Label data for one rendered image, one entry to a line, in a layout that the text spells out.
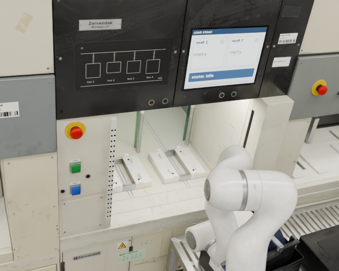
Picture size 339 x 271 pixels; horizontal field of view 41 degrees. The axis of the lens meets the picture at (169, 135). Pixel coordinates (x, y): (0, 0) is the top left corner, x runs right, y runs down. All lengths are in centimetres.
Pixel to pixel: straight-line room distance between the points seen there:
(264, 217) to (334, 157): 146
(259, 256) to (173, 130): 139
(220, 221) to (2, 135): 71
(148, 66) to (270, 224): 64
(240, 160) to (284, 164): 88
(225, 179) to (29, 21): 67
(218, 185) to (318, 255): 96
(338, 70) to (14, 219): 133
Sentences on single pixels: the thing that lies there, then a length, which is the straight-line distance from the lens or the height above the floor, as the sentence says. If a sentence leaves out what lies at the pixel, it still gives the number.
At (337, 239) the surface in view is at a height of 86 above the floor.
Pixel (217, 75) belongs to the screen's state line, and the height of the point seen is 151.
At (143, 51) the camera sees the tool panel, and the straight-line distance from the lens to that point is 141.
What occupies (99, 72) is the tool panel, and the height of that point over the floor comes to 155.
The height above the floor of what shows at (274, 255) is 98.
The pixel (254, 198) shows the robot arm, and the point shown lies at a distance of 108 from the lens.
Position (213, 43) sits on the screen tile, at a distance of 151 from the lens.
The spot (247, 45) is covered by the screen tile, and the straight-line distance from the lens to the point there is 158.
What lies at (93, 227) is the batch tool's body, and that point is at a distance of 180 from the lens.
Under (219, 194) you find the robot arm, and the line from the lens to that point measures 106.
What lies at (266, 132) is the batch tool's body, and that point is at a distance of 177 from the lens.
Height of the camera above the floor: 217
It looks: 33 degrees down
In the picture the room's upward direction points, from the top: 8 degrees clockwise
